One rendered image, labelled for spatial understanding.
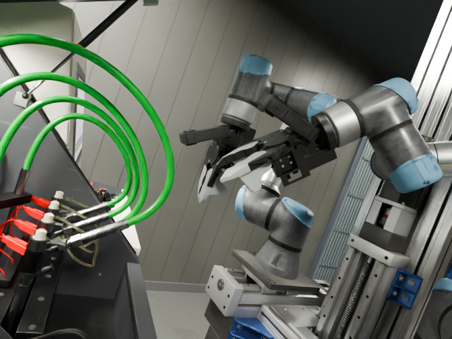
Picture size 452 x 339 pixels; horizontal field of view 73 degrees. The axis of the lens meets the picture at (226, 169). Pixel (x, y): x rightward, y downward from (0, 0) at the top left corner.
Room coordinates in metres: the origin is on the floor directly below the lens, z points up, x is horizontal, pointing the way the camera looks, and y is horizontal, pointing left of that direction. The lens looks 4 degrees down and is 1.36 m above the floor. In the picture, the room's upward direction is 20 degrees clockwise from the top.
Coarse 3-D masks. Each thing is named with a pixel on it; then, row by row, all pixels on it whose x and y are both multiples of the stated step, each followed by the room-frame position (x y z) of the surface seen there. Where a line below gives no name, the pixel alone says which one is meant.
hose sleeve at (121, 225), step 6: (114, 222) 0.53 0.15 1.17; (120, 222) 0.53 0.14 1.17; (126, 222) 0.53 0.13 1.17; (102, 228) 0.52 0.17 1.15; (108, 228) 0.52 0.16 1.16; (114, 228) 0.52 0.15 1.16; (120, 228) 0.52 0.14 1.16; (126, 228) 0.53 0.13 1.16; (84, 234) 0.51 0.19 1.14; (90, 234) 0.51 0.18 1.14; (96, 234) 0.51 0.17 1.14; (102, 234) 0.51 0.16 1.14; (108, 234) 0.52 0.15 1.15; (84, 240) 0.50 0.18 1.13; (90, 240) 0.51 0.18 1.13
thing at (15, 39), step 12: (0, 36) 0.43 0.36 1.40; (12, 36) 0.43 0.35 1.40; (24, 36) 0.44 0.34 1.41; (36, 36) 0.44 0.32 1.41; (48, 36) 0.45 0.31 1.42; (72, 48) 0.46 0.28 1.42; (84, 48) 0.47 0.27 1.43; (96, 60) 0.48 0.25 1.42; (108, 72) 0.49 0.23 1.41; (120, 72) 0.50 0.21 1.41; (132, 84) 0.50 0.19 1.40; (144, 96) 0.52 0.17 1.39; (144, 108) 0.52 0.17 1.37; (156, 120) 0.53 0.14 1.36; (168, 144) 0.54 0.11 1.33; (168, 156) 0.54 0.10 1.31; (168, 168) 0.55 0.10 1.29; (168, 180) 0.55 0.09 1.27; (168, 192) 0.55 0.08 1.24; (156, 204) 0.55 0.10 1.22; (144, 216) 0.54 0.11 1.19
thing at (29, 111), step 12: (60, 96) 0.61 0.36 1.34; (72, 96) 0.62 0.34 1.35; (36, 108) 0.59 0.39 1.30; (96, 108) 0.63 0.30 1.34; (24, 120) 0.59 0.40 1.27; (108, 120) 0.65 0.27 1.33; (12, 132) 0.58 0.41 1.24; (120, 132) 0.66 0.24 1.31; (0, 144) 0.58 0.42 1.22; (0, 156) 0.58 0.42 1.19; (132, 156) 0.68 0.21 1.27; (132, 192) 0.69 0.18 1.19; (96, 216) 0.67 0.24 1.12; (108, 216) 0.67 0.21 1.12; (72, 228) 0.64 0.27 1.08
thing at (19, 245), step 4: (4, 236) 0.50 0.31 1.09; (8, 236) 0.50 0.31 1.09; (4, 240) 0.50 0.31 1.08; (8, 240) 0.49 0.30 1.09; (12, 240) 0.49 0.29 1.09; (16, 240) 0.50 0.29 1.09; (20, 240) 0.50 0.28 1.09; (8, 244) 0.49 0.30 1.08; (12, 244) 0.49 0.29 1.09; (16, 244) 0.49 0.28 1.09; (20, 244) 0.49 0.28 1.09; (24, 244) 0.49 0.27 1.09; (12, 248) 0.49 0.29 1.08; (16, 248) 0.49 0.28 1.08; (20, 248) 0.48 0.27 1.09; (24, 248) 0.48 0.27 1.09; (20, 252) 0.48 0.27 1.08; (24, 252) 0.48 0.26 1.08
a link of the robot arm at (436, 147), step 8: (432, 144) 0.62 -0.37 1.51; (440, 144) 0.61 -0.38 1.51; (448, 144) 0.61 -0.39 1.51; (432, 152) 0.60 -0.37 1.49; (440, 152) 0.60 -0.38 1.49; (448, 152) 0.60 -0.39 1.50; (440, 160) 0.60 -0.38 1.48; (448, 160) 0.59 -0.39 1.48; (376, 168) 0.62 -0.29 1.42; (448, 168) 0.60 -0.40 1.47; (384, 176) 0.62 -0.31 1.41; (448, 176) 0.61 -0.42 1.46
